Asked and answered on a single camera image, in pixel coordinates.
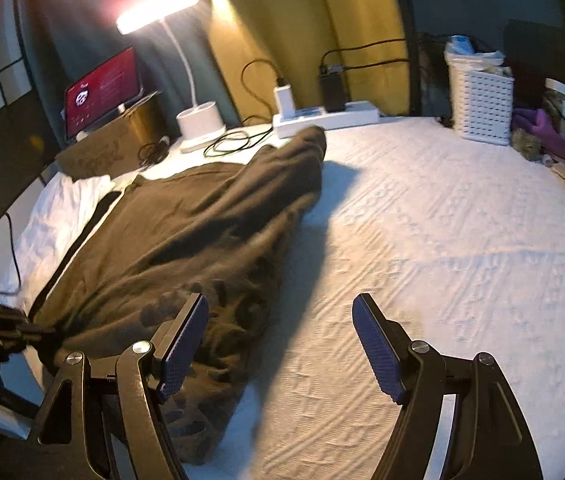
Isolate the crumpled white plastic bag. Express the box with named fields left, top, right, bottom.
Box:
left=445, top=35, right=506, bottom=79

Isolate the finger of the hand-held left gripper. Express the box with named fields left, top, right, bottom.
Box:
left=0, top=325, right=59, bottom=349
left=0, top=307, right=31, bottom=326

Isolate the jar with white lid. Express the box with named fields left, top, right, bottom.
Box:
left=543, top=78, right=565, bottom=144

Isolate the white garment with black trim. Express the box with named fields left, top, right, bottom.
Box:
left=5, top=174, right=138, bottom=307

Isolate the thin black cable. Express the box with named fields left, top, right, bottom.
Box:
left=0, top=211, right=22, bottom=297

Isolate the yellow curtain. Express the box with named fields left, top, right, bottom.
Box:
left=207, top=0, right=411, bottom=127

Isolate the white desk lamp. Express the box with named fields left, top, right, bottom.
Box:
left=115, top=0, right=228, bottom=154

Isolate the white power strip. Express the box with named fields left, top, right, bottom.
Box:
left=272, top=101, right=381, bottom=140

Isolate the cardboard box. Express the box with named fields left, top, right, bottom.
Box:
left=55, top=91, right=168, bottom=181

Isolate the grey fuzzy object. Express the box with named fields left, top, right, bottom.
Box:
left=511, top=129, right=544, bottom=162

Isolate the black power adapter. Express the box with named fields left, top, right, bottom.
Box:
left=319, top=72, right=348, bottom=113

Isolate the purple cloth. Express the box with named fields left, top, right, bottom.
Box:
left=513, top=107, right=565, bottom=161

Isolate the white textured tablecloth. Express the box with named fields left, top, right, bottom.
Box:
left=0, top=116, right=565, bottom=480

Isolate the black charger cable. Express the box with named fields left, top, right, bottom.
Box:
left=203, top=60, right=289, bottom=160

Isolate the brown t-shirt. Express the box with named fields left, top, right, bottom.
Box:
left=27, top=126, right=327, bottom=463

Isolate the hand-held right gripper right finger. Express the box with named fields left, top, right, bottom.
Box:
left=351, top=292, right=543, bottom=480

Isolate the white perforated basket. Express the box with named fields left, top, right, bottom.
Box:
left=450, top=52, right=515, bottom=147

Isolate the black adapter cable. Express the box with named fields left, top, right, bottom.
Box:
left=323, top=42, right=409, bottom=69

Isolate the tablet with red screen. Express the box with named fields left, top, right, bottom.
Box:
left=62, top=46, right=146, bottom=144

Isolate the white charger plug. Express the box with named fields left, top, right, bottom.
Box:
left=273, top=85, right=298, bottom=121

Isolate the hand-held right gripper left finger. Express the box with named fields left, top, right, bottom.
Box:
left=27, top=292, right=210, bottom=480

